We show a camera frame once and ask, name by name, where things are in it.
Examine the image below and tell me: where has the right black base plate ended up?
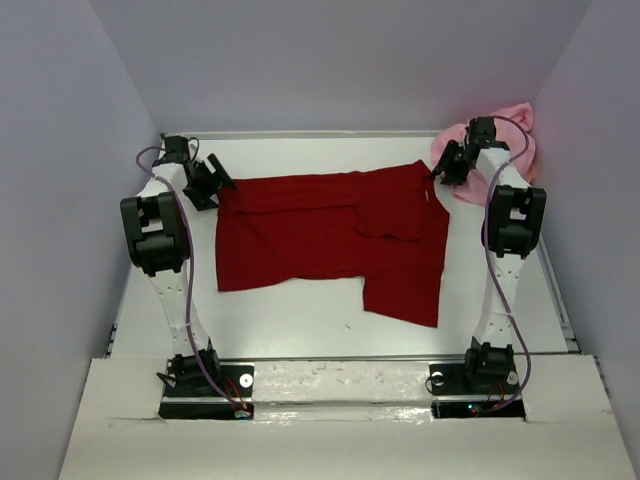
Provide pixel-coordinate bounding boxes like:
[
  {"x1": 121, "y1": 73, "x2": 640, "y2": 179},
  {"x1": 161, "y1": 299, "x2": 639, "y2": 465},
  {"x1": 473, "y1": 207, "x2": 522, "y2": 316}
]
[{"x1": 425, "y1": 362, "x2": 525, "y2": 420}]

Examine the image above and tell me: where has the pink t shirt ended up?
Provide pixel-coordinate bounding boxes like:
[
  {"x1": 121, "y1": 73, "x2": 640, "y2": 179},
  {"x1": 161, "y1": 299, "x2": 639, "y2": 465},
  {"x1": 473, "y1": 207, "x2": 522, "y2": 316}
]
[{"x1": 430, "y1": 101, "x2": 539, "y2": 207}]

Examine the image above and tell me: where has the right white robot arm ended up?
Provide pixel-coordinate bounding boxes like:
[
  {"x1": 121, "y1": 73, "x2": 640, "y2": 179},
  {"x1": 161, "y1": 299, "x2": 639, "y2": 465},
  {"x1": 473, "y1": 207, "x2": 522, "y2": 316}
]
[{"x1": 425, "y1": 116, "x2": 547, "y2": 402}]

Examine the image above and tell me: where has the metal rail at front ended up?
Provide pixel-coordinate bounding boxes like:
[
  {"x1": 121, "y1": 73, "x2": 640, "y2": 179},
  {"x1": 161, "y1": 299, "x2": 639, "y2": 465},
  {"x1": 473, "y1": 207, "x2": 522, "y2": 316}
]
[{"x1": 221, "y1": 353, "x2": 465, "y2": 363}]

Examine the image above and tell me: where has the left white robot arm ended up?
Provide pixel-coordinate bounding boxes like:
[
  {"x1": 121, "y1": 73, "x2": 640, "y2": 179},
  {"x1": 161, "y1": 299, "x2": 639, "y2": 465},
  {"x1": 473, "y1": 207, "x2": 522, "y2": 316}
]
[{"x1": 120, "y1": 135, "x2": 236, "y2": 402}]

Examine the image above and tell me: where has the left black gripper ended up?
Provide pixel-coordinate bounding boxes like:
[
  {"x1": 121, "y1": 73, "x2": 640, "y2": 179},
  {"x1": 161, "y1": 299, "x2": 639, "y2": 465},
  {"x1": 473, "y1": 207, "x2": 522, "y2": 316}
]
[{"x1": 182, "y1": 155, "x2": 237, "y2": 212}]

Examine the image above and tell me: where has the red t shirt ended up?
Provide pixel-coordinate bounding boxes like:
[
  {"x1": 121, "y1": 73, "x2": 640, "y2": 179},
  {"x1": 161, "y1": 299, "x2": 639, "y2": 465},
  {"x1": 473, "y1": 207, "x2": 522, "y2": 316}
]
[{"x1": 215, "y1": 160, "x2": 450, "y2": 328}]

